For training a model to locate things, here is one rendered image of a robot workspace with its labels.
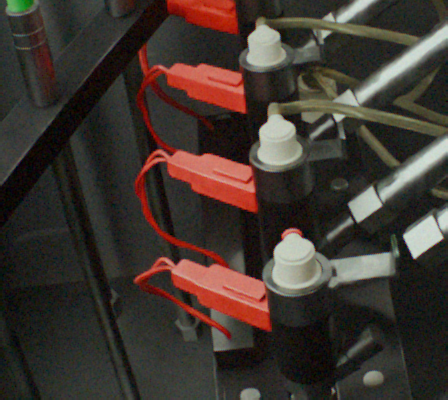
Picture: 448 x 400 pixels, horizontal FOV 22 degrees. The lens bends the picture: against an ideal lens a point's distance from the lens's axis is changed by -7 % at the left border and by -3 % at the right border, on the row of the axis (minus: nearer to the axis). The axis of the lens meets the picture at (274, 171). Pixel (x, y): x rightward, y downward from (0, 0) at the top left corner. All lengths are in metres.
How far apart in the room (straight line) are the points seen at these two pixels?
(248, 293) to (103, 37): 0.21
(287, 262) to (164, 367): 0.37
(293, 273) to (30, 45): 0.20
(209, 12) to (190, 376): 0.26
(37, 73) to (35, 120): 0.02
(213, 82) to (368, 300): 0.14
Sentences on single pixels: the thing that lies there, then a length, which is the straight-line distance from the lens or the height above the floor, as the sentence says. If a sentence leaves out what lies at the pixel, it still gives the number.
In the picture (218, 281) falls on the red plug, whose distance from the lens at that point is 0.53.
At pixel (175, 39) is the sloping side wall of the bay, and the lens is 0.79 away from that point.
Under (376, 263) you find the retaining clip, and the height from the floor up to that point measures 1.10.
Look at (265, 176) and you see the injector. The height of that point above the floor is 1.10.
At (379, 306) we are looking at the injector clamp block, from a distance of 0.65.
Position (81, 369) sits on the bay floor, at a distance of 0.86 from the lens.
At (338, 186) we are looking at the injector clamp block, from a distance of 0.73.
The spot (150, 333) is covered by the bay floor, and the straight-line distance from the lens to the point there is 0.87.
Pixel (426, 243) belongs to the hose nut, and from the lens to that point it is 0.49.
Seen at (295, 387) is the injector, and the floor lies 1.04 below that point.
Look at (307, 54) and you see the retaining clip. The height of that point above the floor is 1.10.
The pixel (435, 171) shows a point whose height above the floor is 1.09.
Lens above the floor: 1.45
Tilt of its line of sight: 39 degrees down
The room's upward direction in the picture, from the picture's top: 8 degrees counter-clockwise
